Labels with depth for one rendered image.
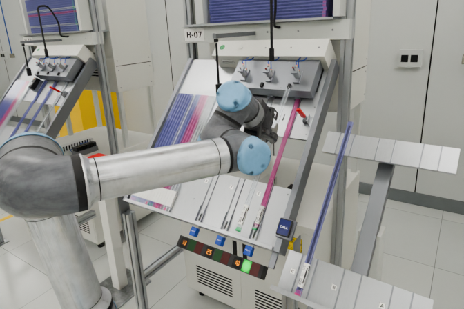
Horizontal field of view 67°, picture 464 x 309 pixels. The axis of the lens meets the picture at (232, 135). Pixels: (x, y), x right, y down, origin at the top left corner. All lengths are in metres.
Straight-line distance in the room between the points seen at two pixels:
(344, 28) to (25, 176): 1.09
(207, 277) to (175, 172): 1.30
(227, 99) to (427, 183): 2.38
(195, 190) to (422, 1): 2.06
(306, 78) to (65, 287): 0.94
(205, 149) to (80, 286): 0.39
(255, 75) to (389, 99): 1.66
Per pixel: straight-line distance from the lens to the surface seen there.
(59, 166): 0.61
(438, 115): 2.85
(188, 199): 1.32
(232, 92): 0.80
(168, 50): 3.82
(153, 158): 0.63
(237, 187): 1.24
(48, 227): 0.77
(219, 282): 1.86
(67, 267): 0.82
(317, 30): 1.38
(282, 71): 1.33
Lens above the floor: 1.37
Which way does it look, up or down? 17 degrees down
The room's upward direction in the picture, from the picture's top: 3 degrees counter-clockwise
